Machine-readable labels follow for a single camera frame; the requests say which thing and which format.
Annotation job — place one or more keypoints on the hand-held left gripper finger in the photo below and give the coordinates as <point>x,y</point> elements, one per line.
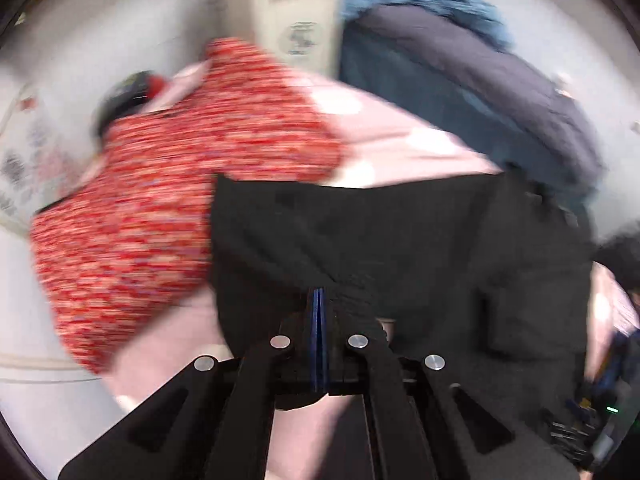
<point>322,320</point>
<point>315,320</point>

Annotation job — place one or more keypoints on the black garment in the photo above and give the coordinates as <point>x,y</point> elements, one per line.
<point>400,260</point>

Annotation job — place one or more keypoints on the dark navy clothes pile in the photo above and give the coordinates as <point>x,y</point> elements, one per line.
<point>475,85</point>

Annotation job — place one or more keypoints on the pink polka dot blanket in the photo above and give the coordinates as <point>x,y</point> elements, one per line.
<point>410,155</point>

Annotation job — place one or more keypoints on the red floral cloth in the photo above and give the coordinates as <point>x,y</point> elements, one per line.
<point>165,185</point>

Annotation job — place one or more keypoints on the black and red object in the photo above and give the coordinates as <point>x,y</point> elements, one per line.
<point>130,94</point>

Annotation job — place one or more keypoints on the cream bin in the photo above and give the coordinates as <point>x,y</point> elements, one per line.
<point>300,5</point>

